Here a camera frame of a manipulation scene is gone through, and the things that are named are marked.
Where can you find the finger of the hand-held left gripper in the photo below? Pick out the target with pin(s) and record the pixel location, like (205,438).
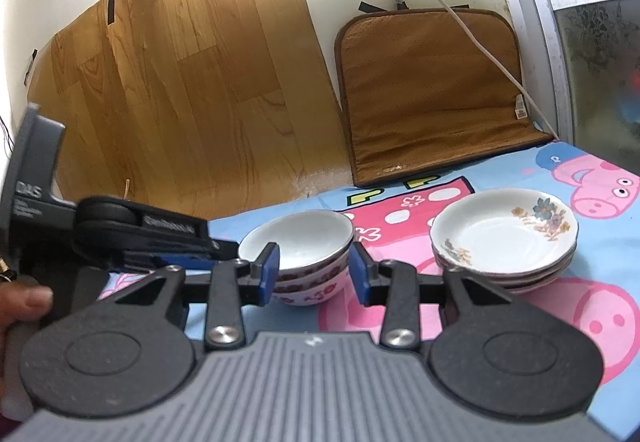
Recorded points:
(190,260)
(170,224)

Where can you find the white floral plate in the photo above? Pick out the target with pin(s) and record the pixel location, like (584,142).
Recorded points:
(552,273)
(530,288)
(490,232)

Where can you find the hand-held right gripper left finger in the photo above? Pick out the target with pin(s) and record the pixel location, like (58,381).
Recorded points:
(270,272)

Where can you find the person's left hand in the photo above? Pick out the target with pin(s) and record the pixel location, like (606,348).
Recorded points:
(25,304)

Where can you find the white bowl red flower band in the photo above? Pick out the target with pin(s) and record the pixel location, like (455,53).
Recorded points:
(300,237)
(320,276)
(310,296)

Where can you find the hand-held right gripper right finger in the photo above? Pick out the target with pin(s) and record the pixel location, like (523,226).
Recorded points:
(359,272)

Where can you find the frosted glass sliding door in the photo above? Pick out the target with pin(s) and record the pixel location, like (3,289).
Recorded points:
(590,46)

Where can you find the wood pattern wall sheet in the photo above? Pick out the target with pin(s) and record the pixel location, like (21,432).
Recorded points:
(175,86)

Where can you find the brown seat cushion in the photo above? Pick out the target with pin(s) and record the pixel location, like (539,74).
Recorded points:
(430,96)

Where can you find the printed cartoon pig blanket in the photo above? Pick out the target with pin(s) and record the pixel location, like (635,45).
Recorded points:
(590,317)

